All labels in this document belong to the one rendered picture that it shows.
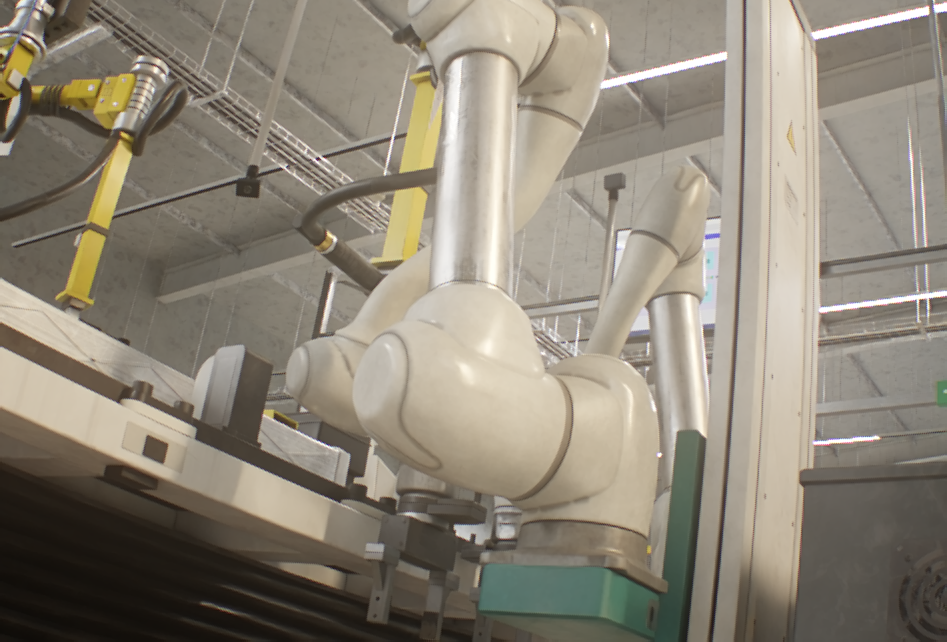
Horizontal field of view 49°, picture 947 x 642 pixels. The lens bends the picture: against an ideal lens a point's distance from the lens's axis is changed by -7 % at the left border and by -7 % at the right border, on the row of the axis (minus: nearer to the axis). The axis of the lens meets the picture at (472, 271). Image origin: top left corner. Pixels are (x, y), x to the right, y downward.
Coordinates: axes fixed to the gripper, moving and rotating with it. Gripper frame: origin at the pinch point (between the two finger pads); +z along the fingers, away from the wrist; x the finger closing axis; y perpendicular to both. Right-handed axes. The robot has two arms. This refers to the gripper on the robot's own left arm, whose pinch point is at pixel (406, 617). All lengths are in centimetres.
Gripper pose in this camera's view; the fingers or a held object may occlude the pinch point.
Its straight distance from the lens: 154.3
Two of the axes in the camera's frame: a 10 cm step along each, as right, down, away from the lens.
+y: -8.6, 0.9, 5.0
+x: -4.9, -4.3, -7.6
